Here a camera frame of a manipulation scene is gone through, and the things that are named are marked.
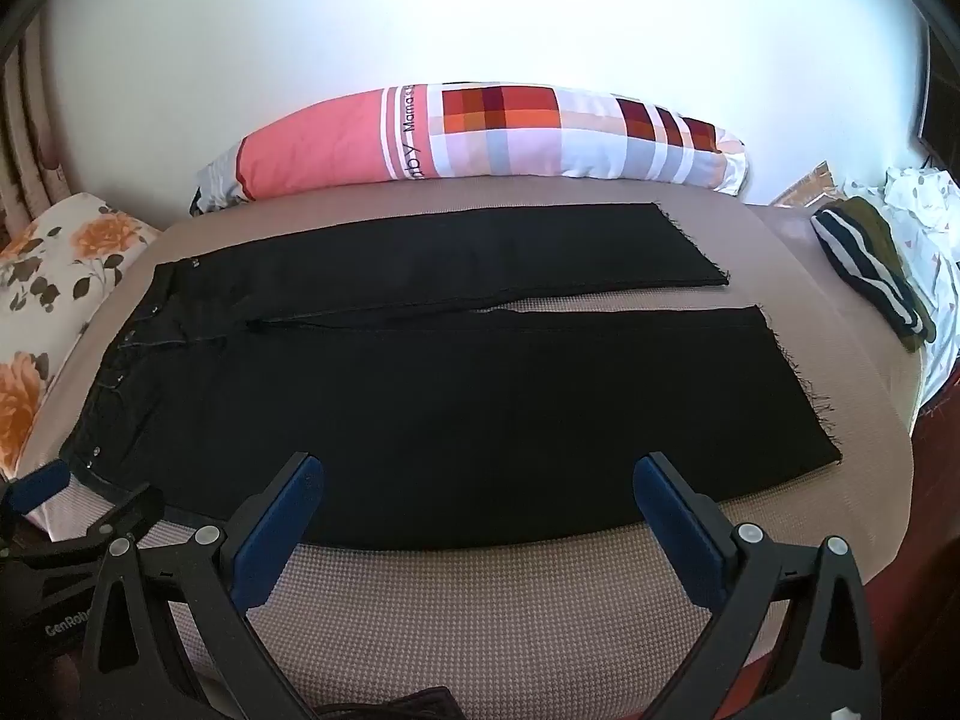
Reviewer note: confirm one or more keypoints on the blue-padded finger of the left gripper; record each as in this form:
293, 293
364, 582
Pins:
37, 483

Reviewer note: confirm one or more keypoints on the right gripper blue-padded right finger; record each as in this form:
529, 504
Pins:
824, 663

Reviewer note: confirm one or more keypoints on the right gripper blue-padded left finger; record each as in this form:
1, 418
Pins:
134, 664

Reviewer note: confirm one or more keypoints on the black pants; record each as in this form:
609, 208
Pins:
410, 357

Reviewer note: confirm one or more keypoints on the white floral pillow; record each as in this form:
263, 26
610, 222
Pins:
55, 276

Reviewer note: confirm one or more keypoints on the beige woven bed cover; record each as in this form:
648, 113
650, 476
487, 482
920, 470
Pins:
584, 627

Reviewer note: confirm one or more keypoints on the brown curtain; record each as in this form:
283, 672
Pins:
33, 176

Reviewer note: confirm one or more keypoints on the striped navy olive garment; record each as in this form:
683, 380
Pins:
859, 245

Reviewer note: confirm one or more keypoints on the white patterned cloth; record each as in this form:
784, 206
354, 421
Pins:
921, 206

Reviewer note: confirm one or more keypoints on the pink plaid bolster pillow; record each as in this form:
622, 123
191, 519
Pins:
457, 130

